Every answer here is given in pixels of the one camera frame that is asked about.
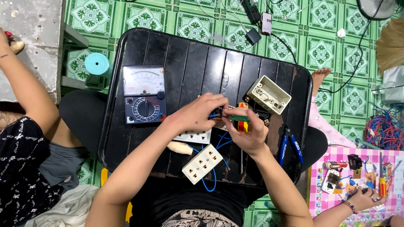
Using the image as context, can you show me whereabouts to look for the person's left hand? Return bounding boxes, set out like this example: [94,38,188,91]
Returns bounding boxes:
[164,92,230,135]

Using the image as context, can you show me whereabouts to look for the person's right hand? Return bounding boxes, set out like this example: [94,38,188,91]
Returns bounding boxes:
[222,107,270,157]

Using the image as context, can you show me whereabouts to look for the small green screwdriver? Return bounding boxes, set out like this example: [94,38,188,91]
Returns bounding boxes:
[227,115,251,123]

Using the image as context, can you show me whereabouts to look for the black socket module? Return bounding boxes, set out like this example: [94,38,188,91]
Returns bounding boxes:
[209,107,228,127]

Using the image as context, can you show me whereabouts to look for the black slatted lap table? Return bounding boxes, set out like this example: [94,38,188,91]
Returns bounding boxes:
[97,27,313,190]

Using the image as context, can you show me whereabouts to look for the cream plastic socket box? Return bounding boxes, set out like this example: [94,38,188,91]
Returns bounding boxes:
[246,75,292,115]

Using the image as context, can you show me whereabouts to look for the white triple socket plate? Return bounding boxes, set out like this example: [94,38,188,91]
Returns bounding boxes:
[182,143,224,185]

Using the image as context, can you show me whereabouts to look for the analog multimeter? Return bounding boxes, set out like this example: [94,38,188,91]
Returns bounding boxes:
[122,65,167,125]

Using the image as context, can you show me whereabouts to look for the black power adapter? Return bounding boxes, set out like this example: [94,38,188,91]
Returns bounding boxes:
[245,28,262,45]

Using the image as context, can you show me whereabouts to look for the person's black clothing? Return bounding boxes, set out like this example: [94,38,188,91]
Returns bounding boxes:
[59,89,329,227]

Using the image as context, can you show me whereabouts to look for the black power strip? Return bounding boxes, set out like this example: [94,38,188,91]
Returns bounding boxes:
[241,0,262,25]

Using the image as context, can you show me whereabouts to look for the pink cartoon table with parts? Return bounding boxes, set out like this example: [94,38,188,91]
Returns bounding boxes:
[307,145,404,223]

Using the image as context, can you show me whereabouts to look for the teal plastic cup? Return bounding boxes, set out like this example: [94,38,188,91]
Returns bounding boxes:
[84,52,112,78]

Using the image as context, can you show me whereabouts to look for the yellow plastic stool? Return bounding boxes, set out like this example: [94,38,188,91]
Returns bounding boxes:
[100,167,134,223]

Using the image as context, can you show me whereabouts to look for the white plastic bag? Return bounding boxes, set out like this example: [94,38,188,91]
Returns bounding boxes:
[371,66,404,105]

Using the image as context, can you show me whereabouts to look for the straw broom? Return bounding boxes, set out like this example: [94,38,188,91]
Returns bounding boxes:
[375,17,404,77]

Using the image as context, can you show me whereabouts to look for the white cloth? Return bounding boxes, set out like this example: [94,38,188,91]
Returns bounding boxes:
[24,184,102,227]

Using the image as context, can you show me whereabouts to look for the grey fan base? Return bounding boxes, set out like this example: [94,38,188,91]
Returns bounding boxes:
[356,0,397,21]

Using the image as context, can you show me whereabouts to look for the yellow red handled screwdriver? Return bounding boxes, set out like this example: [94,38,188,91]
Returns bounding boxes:
[237,102,250,174]

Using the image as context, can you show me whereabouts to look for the beige wooden handle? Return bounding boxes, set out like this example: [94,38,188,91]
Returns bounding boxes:
[167,141,194,156]
[9,41,25,55]

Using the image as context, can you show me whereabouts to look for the blue wire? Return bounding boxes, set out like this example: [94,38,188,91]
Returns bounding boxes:
[186,113,233,192]

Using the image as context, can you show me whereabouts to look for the blue handled pliers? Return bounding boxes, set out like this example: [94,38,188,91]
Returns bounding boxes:
[278,125,304,167]

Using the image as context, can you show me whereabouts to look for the beaded bracelet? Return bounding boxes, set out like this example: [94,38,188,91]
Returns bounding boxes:
[340,199,359,215]

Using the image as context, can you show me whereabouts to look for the black cable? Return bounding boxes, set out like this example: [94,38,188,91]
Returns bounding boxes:
[318,0,386,94]

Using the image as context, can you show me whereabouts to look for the bundle of blue red wires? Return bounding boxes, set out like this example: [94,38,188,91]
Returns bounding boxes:
[364,106,404,151]

